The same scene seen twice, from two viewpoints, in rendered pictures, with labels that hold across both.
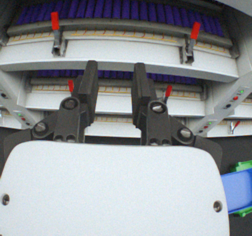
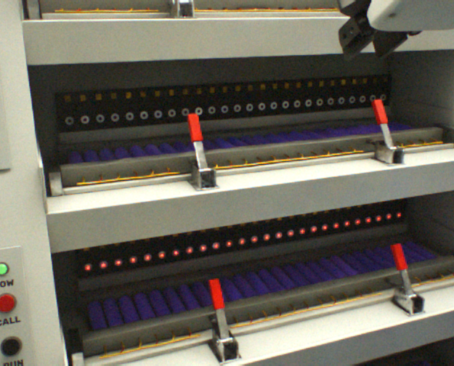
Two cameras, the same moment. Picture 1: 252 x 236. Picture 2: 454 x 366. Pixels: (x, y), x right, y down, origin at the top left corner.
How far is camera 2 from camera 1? 0.50 m
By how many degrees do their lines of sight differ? 60
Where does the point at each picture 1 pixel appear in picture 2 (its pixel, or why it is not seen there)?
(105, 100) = (292, 332)
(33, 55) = (152, 194)
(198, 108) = not seen: outside the picture
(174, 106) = (432, 301)
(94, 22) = (240, 149)
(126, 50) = (306, 172)
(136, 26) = (299, 144)
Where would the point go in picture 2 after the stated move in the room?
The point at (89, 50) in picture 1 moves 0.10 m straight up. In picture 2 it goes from (253, 179) to (243, 99)
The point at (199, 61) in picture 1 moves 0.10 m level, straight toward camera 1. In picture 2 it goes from (412, 160) to (418, 158)
